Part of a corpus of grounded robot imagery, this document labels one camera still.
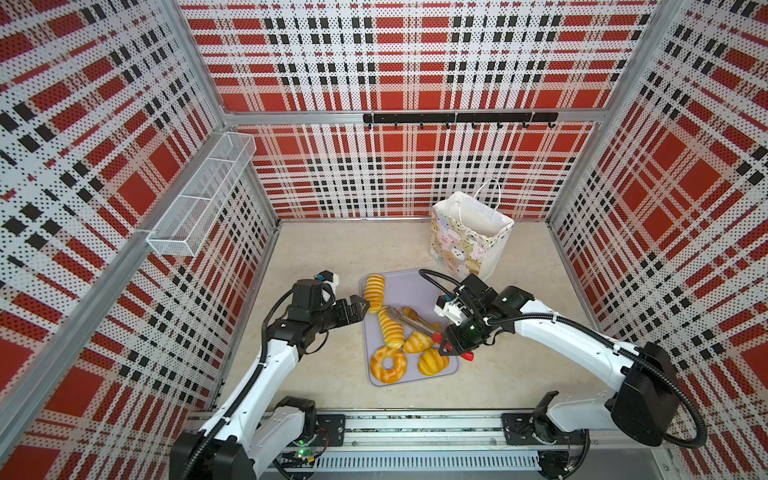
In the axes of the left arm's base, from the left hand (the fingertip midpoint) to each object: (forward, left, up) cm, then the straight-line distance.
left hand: (358, 312), depth 81 cm
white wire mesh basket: (+26, +55, +8) cm, 62 cm away
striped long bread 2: (-2, -10, -9) cm, 13 cm away
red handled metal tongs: (-3, -17, -2) cm, 17 cm away
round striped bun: (-11, -20, -9) cm, 24 cm away
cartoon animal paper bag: (+19, -32, +12) cm, 39 cm away
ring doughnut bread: (-12, -11, -12) cm, 20 cm away
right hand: (-12, -24, -1) cm, 26 cm away
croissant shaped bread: (-4, -16, -10) cm, 20 cm away
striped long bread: (+13, -3, -10) cm, 17 cm away
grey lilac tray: (+15, -17, -12) cm, 26 cm away
